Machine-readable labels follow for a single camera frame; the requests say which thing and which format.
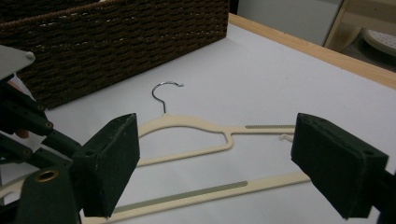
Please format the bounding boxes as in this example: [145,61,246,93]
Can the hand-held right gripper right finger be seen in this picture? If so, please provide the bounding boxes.
[290,112,390,220]

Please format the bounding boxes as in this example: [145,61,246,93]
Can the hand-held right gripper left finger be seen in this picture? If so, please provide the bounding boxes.
[70,112,141,218]

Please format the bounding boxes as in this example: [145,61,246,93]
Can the beige clothes hanger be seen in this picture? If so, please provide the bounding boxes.
[0,81,312,224]

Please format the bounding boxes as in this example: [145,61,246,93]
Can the brown woven basket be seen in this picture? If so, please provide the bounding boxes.
[0,0,231,110]

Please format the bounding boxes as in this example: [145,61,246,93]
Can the round perforated base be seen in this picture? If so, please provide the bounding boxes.
[362,28,396,57]

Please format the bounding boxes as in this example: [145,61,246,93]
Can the wooden desk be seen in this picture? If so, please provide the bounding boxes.
[323,0,396,52]

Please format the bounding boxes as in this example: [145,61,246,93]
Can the white cabinet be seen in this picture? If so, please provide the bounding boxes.
[237,0,345,47]

